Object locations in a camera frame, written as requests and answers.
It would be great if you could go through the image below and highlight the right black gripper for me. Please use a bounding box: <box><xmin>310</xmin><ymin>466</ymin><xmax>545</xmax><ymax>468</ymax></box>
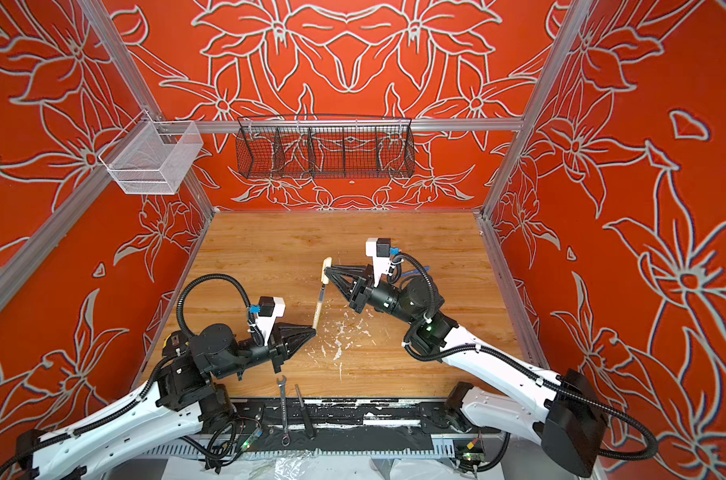
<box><xmin>327</xmin><ymin>266</ymin><xmax>423</xmax><ymax>329</ymax></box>

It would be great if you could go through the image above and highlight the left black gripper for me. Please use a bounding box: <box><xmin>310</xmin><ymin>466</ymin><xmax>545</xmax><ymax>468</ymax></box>
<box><xmin>214</xmin><ymin>319</ymin><xmax>316</xmax><ymax>379</ymax></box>

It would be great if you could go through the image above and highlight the beige pen cap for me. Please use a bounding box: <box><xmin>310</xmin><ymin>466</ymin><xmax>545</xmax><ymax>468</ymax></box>
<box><xmin>321</xmin><ymin>257</ymin><xmax>332</xmax><ymax>285</ymax></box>

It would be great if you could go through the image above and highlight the beige pen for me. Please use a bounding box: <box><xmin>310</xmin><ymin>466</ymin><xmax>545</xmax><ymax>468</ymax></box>
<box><xmin>312</xmin><ymin>284</ymin><xmax>327</xmax><ymax>330</ymax></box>

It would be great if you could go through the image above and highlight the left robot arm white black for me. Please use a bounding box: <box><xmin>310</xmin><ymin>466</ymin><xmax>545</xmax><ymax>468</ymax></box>
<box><xmin>0</xmin><ymin>273</ymin><xmax>317</xmax><ymax>479</ymax></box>

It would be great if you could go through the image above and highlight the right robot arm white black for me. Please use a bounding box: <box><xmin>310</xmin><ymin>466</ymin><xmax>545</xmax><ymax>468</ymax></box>
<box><xmin>323</xmin><ymin>252</ymin><xmax>659</xmax><ymax>478</ymax></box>

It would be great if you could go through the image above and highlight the black screwdriver tool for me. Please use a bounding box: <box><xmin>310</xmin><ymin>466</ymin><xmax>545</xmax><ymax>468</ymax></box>
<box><xmin>295</xmin><ymin>384</ymin><xmax>317</xmax><ymax>440</ymax></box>

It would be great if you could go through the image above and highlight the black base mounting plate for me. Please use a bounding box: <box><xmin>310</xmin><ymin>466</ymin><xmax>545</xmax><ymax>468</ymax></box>
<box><xmin>234</xmin><ymin>397</ymin><xmax>504</xmax><ymax>458</ymax></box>

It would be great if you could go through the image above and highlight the silver wrench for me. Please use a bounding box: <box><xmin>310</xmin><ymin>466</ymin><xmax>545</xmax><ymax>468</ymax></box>
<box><xmin>277</xmin><ymin>376</ymin><xmax>291</xmax><ymax>446</ymax></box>

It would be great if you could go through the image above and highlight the yellow black tape measure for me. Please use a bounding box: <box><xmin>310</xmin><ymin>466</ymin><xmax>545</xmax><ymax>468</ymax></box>
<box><xmin>162</xmin><ymin>332</ymin><xmax>179</xmax><ymax>355</ymax></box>

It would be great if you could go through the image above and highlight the white mesh basket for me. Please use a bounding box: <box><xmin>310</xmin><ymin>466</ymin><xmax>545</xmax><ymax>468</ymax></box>
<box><xmin>98</xmin><ymin>120</ymin><xmax>203</xmax><ymax>195</ymax></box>

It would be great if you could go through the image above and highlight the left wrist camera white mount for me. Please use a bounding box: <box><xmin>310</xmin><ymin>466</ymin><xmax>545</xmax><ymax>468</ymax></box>
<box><xmin>247</xmin><ymin>296</ymin><xmax>285</xmax><ymax>345</ymax></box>

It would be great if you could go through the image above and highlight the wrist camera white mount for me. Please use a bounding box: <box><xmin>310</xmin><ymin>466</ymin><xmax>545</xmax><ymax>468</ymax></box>
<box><xmin>365</xmin><ymin>237</ymin><xmax>400</xmax><ymax>287</ymax></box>
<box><xmin>247</xmin><ymin>296</ymin><xmax>285</xmax><ymax>345</ymax></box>

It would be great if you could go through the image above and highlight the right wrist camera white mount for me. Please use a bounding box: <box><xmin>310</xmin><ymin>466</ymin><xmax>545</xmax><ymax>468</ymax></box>
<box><xmin>365</xmin><ymin>237</ymin><xmax>400</xmax><ymax>287</ymax></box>

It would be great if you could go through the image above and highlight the black wire basket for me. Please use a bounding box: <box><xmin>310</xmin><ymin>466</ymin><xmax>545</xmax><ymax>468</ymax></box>
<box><xmin>235</xmin><ymin>115</ymin><xmax>416</xmax><ymax>180</ymax></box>

